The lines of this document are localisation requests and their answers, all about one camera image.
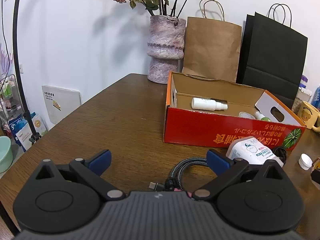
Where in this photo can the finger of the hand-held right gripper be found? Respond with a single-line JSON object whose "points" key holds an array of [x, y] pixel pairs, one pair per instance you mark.
{"points": [[316, 177]]}

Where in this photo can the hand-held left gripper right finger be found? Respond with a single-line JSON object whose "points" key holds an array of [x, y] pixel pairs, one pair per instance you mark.
{"points": [[217, 163]]}

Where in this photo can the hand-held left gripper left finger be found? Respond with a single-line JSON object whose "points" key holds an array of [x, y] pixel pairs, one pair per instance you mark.
{"points": [[100, 161]]}

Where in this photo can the white bottle cap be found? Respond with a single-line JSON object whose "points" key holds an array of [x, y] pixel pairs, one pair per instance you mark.
{"points": [[305, 161]]}

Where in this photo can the white wipes pack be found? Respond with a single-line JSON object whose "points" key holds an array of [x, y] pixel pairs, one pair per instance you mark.
{"points": [[250, 150]]}

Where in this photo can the red cardboard box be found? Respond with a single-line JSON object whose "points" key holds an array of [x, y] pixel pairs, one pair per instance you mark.
{"points": [[200, 127]]}

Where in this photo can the white tape roll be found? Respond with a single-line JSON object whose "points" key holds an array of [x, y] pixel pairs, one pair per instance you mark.
{"points": [[241, 114]]}

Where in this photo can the white spray bottle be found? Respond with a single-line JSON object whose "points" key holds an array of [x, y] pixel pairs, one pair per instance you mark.
{"points": [[202, 103]]}

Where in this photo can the green spray bottle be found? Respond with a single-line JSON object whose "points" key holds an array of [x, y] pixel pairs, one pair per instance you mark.
{"points": [[260, 116]]}

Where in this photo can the yellow bear mug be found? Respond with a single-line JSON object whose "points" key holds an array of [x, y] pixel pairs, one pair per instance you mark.
{"points": [[307, 115]]}

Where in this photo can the white board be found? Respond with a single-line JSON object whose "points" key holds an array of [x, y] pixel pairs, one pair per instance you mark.
{"points": [[62, 102]]}

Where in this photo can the black light stand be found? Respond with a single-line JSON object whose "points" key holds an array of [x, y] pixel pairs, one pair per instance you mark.
{"points": [[33, 137]]}

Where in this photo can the white green bag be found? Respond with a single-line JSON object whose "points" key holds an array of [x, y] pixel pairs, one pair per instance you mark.
{"points": [[38, 125]]}

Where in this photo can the clear food container white lid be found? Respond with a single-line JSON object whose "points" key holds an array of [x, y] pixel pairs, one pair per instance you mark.
{"points": [[298, 102]]}

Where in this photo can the blue drink can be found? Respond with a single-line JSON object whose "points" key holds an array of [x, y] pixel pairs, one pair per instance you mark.
{"points": [[317, 95]]}

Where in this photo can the blue white package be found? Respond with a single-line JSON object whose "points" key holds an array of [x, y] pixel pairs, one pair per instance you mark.
{"points": [[18, 132]]}

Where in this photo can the mint green bucket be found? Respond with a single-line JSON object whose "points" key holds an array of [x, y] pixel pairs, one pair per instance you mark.
{"points": [[5, 155]]}

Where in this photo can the purple lid jar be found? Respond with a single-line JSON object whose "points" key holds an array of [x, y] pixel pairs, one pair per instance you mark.
{"points": [[303, 81]]}

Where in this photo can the metal storage rack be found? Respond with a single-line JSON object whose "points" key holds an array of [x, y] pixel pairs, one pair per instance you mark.
{"points": [[10, 90]]}

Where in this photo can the brown paper bag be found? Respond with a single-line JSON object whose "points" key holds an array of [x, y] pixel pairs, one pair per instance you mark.
{"points": [[212, 47]]}

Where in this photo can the black paper bag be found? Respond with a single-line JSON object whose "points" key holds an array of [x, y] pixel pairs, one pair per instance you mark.
{"points": [[275, 55]]}

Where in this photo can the purple marbled vase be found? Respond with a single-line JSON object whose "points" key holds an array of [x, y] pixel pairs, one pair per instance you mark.
{"points": [[165, 42]]}

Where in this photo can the white wall socket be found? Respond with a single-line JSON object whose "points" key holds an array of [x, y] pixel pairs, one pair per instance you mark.
{"points": [[21, 68]]}

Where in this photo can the floral wall poster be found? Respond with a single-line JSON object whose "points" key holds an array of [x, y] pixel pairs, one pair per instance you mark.
{"points": [[3, 62]]}

